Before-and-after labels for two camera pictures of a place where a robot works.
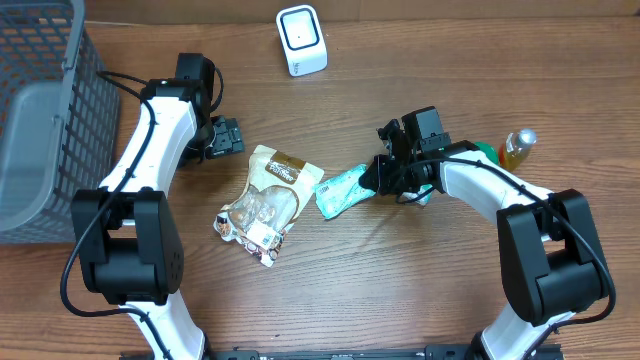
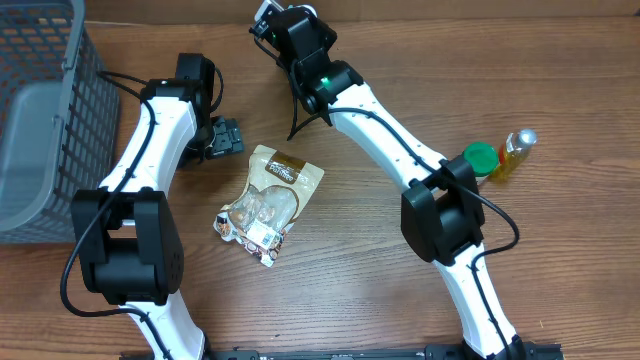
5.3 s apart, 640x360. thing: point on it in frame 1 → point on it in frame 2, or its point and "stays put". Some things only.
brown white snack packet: [276, 191] stays put
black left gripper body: [226, 139] stays put
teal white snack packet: [341, 192] → [266, 3]
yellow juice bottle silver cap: [517, 145] stays put
